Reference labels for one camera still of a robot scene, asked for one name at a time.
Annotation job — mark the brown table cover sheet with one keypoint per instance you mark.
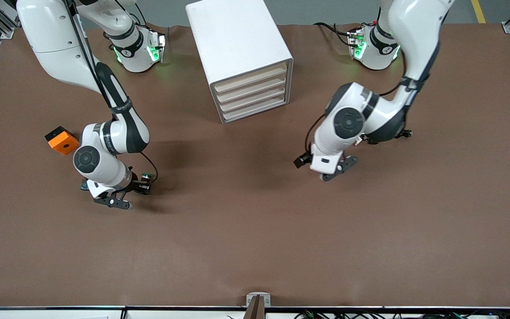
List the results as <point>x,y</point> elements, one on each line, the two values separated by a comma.
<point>255,248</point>

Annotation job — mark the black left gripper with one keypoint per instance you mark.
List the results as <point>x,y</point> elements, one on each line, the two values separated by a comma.
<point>302,161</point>

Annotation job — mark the yellow push button switch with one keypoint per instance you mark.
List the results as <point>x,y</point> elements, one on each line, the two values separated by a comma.
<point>83,186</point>

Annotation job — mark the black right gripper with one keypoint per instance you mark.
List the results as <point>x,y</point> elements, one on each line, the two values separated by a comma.
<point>139,184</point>

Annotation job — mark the grey mounting bracket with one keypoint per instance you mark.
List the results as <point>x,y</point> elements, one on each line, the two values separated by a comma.
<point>251,297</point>

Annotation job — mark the white curved plastic clip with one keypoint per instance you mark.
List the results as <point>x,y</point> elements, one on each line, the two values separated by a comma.
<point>360,141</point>

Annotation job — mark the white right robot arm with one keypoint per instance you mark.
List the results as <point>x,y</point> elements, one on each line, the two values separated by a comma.
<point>51,40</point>

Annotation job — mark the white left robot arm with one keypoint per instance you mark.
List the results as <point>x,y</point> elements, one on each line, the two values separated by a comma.
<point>414,26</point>

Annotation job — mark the orange box with hole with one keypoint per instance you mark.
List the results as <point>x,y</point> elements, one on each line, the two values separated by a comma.
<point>64,144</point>

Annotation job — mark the brown camera support post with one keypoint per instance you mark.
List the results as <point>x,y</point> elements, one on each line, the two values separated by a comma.
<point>255,310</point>

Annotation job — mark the white table edge rail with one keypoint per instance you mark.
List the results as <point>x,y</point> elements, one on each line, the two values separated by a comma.
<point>171,314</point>

